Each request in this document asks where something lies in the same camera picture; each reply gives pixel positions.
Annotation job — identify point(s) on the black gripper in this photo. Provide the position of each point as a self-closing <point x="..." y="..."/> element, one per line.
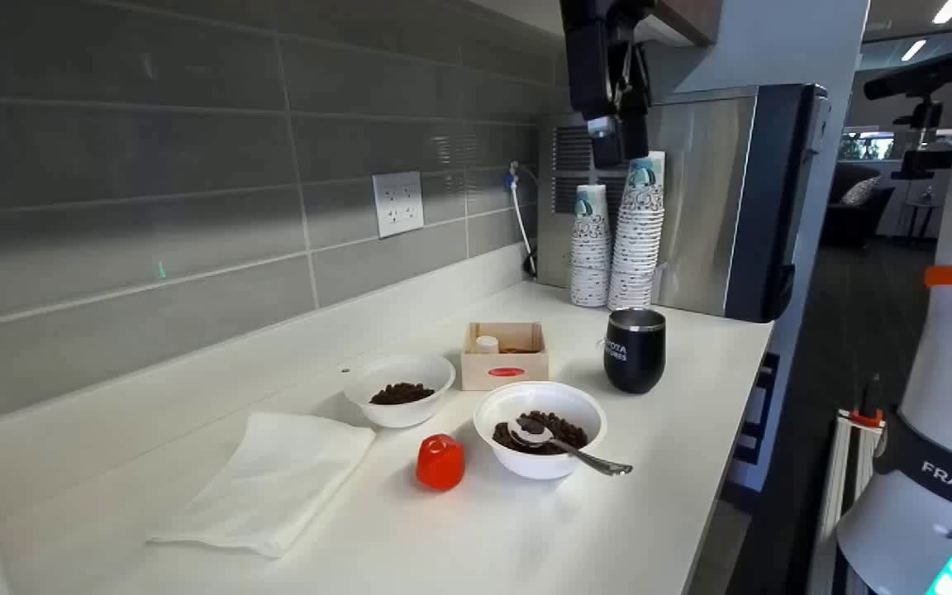
<point x="589" y="61"/>

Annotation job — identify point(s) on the black insulated cup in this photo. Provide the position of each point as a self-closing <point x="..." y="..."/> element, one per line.
<point x="637" y="351"/>

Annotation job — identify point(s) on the tall speckled paper cup stack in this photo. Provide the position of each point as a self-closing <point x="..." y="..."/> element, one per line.
<point x="639" y="243"/>

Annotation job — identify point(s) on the short speckled paper cup stack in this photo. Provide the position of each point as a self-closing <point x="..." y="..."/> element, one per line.
<point x="589" y="253"/>

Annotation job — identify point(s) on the stainless steel appliance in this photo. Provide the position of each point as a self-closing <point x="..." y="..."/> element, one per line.
<point x="720" y="209"/>

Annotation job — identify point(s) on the brown food pieces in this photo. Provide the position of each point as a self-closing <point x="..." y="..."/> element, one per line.
<point x="402" y="393"/>
<point x="563" y="431"/>

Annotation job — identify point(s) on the ceiling light strip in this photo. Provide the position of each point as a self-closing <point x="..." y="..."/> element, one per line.
<point x="947" y="10"/>
<point x="912" y="51"/>

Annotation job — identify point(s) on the large white bowl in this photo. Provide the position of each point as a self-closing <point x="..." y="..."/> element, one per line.
<point x="544" y="447"/>

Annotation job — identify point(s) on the metal spoon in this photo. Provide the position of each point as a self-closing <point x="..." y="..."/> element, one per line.
<point x="593" y="457"/>

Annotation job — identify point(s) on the small white bowl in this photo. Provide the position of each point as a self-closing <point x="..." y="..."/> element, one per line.
<point x="398" y="413"/>

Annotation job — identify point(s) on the red toy bell pepper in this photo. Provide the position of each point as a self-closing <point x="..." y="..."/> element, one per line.
<point x="441" y="464"/>

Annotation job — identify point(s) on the white folded napkin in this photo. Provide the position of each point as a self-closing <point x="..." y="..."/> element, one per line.
<point x="267" y="484"/>

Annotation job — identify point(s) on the white wall outlet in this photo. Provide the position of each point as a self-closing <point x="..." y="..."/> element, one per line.
<point x="398" y="204"/>

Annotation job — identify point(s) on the black camera on tripod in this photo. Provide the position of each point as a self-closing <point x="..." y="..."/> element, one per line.
<point x="924" y="84"/>

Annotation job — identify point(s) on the white post with orange top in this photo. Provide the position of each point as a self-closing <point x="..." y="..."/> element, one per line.
<point x="862" y="464"/>

